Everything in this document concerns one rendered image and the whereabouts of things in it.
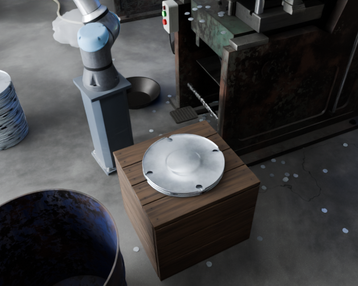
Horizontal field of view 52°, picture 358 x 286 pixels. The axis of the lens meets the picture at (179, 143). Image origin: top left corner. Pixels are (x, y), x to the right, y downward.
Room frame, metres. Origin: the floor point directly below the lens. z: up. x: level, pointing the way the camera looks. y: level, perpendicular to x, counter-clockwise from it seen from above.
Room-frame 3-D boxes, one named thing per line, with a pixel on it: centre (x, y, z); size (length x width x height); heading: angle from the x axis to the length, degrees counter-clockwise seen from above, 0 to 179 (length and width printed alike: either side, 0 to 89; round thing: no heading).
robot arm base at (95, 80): (1.32, 0.32, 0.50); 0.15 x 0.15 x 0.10
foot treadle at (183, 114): (1.54, -0.24, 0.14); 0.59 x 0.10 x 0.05; 113
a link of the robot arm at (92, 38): (1.33, 0.32, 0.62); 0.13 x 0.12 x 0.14; 172
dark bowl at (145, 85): (1.80, 0.25, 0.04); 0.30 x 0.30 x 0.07
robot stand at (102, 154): (1.32, 0.32, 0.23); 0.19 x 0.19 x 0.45; 33
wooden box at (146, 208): (0.91, -0.01, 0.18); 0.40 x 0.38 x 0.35; 116
